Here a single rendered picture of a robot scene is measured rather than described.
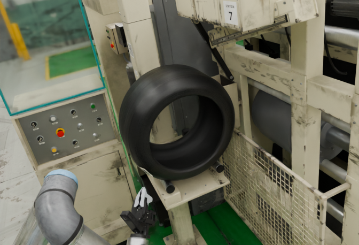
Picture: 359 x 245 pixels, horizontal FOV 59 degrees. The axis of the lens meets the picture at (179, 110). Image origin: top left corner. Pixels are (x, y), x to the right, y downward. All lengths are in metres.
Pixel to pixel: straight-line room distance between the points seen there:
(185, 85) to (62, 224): 0.73
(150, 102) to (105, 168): 0.91
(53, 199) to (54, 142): 1.04
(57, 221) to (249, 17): 0.90
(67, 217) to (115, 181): 1.20
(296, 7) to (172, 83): 0.57
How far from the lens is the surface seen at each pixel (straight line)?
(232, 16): 1.19
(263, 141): 2.54
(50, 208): 1.07
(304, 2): 1.18
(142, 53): 1.67
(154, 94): 1.36
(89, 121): 2.05
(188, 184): 1.76
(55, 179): 1.16
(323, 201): 1.38
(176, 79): 1.38
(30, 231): 1.27
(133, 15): 1.63
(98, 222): 2.41
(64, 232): 1.06
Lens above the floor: 1.92
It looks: 26 degrees down
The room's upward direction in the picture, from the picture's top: 10 degrees counter-clockwise
